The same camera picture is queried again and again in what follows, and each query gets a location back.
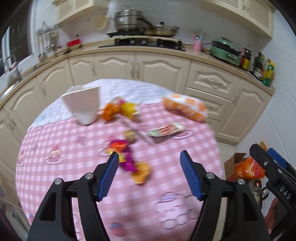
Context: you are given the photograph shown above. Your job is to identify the green electric cooker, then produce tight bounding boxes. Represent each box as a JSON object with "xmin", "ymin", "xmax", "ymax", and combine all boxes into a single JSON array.
[{"xmin": 210, "ymin": 37, "xmax": 242, "ymax": 66}]

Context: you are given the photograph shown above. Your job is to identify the soy sauce bottle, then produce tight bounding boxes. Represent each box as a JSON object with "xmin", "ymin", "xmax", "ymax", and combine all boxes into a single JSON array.
[{"xmin": 239, "ymin": 47, "xmax": 252, "ymax": 71}]

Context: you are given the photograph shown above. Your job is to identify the white bowl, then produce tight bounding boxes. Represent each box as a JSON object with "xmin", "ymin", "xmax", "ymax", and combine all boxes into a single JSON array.
[{"xmin": 54, "ymin": 45, "xmax": 70, "ymax": 55}]

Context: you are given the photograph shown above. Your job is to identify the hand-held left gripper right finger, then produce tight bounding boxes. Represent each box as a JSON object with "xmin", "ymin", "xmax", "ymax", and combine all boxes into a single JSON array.
[{"xmin": 180, "ymin": 150, "xmax": 271, "ymax": 241}]

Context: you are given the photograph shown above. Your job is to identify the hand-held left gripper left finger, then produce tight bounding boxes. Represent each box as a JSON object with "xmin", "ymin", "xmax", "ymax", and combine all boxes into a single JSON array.
[{"xmin": 27, "ymin": 152, "xmax": 119, "ymax": 241}]

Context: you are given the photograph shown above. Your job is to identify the kitchen window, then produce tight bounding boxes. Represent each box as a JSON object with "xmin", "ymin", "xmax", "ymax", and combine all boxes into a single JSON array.
[{"xmin": 0, "ymin": 0, "xmax": 30, "ymax": 77}]

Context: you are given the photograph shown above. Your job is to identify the green red snack packet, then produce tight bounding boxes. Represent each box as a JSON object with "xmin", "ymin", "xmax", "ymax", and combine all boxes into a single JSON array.
[{"xmin": 149, "ymin": 122, "xmax": 185, "ymax": 138}]

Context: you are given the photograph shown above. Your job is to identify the green yellow bottle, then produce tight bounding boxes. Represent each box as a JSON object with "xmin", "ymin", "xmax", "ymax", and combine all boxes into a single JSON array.
[{"xmin": 262, "ymin": 59, "xmax": 275, "ymax": 87}]

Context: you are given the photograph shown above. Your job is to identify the orange yellow artificial flower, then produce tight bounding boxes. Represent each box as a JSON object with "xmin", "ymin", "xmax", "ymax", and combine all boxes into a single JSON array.
[{"xmin": 100, "ymin": 97, "xmax": 154, "ymax": 145}]

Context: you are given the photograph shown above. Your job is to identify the purple foil candy wrapper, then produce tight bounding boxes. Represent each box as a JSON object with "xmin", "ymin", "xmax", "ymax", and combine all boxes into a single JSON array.
[{"xmin": 105, "ymin": 138, "xmax": 139, "ymax": 172}]

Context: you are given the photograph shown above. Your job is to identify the small orange foil wrapper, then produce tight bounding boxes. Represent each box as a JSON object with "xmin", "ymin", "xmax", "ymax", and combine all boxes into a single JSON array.
[{"xmin": 131, "ymin": 162, "xmax": 152, "ymax": 184}]

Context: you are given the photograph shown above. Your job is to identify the person's right hand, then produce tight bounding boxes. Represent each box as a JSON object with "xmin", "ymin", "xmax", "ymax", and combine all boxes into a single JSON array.
[{"xmin": 265, "ymin": 198, "xmax": 281, "ymax": 234}]

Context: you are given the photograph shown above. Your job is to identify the white paper container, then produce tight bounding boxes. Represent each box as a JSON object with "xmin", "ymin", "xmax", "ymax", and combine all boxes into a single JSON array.
[{"xmin": 61, "ymin": 85, "xmax": 100, "ymax": 126}]

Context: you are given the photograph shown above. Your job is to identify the gold foil candy wrapper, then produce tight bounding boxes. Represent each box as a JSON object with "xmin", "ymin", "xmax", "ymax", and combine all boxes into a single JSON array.
[{"xmin": 124, "ymin": 130, "xmax": 137, "ymax": 143}]

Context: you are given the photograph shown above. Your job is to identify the steel faucet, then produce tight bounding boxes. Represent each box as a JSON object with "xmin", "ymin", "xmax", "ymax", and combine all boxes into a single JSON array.
[{"xmin": 3, "ymin": 56, "xmax": 22, "ymax": 81}]

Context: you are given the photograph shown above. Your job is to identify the black gas stove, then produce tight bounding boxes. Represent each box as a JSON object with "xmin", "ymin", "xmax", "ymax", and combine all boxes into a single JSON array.
[{"xmin": 98, "ymin": 37, "xmax": 186, "ymax": 52}]

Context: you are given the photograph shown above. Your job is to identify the yellow round strainer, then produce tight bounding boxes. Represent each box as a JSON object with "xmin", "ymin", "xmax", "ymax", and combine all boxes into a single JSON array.
[{"xmin": 94, "ymin": 15, "xmax": 109, "ymax": 30}]

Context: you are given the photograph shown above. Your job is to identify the orange plastic bag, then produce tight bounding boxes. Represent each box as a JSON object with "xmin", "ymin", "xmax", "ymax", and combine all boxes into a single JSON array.
[{"xmin": 235, "ymin": 156, "xmax": 266, "ymax": 180}]

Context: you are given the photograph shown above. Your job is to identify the orange white patterned bag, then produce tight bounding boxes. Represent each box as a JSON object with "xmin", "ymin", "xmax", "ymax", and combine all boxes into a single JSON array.
[{"xmin": 162, "ymin": 94, "xmax": 207, "ymax": 123}]

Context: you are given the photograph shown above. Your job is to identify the steel steamer pot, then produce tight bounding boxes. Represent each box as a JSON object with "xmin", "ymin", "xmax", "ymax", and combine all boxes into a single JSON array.
[{"xmin": 109, "ymin": 9, "xmax": 148, "ymax": 33}]

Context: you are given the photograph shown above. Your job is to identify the frying pan with lid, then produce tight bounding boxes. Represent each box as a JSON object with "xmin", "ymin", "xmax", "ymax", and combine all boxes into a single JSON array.
[{"xmin": 144, "ymin": 22, "xmax": 180, "ymax": 38}]

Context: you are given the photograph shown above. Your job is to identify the round table pink checked cloth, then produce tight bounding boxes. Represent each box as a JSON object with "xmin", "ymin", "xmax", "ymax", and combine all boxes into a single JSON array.
[{"xmin": 15, "ymin": 79, "xmax": 223, "ymax": 241}]

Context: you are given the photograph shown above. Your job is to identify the patterned tote bag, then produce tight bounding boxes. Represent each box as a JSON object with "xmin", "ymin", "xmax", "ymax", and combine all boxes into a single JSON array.
[{"xmin": 248, "ymin": 179, "xmax": 270, "ymax": 209}]

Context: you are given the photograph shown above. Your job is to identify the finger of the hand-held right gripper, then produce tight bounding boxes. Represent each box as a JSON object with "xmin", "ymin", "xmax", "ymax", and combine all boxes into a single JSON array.
[
  {"xmin": 267, "ymin": 148, "xmax": 296, "ymax": 183},
  {"xmin": 249, "ymin": 144, "xmax": 281, "ymax": 183}
]

